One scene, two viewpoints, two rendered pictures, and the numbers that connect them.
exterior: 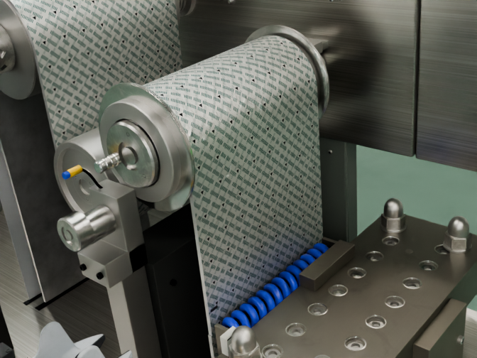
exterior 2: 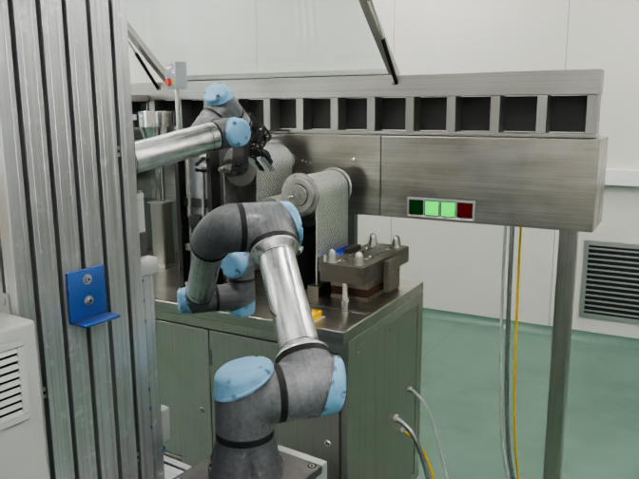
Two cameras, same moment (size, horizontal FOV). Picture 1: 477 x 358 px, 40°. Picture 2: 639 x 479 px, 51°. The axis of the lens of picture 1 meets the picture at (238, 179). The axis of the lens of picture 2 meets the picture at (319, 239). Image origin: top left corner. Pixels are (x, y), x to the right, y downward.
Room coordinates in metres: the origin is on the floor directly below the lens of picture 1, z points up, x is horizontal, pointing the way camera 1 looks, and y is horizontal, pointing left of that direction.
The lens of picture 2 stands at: (-1.57, 0.58, 1.54)
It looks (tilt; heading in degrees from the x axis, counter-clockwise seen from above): 11 degrees down; 346
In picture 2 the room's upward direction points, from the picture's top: straight up
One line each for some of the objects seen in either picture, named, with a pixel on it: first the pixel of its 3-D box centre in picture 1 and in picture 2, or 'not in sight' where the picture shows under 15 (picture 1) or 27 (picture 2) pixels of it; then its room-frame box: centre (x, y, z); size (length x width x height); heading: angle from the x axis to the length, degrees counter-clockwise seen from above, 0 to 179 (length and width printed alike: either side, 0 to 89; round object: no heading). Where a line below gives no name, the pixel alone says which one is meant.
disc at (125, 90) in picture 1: (144, 148); (300, 194); (0.65, 0.10, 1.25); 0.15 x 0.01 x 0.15; 47
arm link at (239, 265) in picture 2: not in sight; (241, 262); (0.29, 0.35, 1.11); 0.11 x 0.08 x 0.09; 137
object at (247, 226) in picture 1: (265, 224); (332, 230); (0.70, -0.03, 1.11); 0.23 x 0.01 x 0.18; 137
